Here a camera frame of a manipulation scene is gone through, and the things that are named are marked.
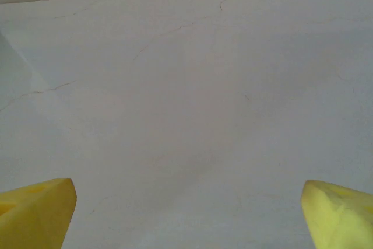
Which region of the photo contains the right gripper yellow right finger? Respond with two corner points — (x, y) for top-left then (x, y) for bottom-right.
(300, 180), (373, 249)

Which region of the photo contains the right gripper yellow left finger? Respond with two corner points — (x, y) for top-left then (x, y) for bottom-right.
(0, 177), (78, 249)

